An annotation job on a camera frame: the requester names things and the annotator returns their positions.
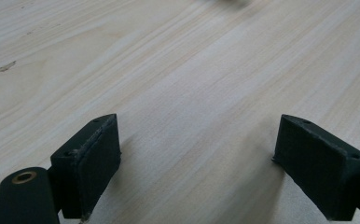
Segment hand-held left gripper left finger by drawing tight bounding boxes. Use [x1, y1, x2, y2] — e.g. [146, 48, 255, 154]
[49, 113, 122, 222]

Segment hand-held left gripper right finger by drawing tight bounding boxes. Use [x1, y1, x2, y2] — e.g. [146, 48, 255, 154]
[271, 114, 360, 222]

